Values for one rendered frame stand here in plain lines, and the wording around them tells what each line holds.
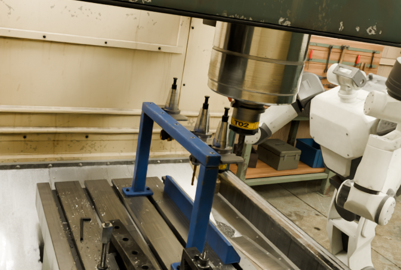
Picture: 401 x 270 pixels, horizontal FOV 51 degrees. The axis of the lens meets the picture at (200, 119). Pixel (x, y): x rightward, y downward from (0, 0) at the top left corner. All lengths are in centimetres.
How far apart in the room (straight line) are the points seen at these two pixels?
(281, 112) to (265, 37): 94
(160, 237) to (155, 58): 78
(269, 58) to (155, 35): 110
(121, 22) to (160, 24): 16
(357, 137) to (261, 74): 76
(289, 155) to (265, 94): 319
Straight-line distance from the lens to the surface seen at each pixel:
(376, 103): 109
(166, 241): 125
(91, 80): 169
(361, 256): 179
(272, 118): 158
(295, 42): 67
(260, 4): 57
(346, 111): 140
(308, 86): 158
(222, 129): 105
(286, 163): 386
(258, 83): 66
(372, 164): 112
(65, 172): 176
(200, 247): 111
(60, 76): 166
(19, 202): 165
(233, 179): 198
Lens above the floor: 157
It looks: 16 degrees down
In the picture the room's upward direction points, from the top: 9 degrees clockwise
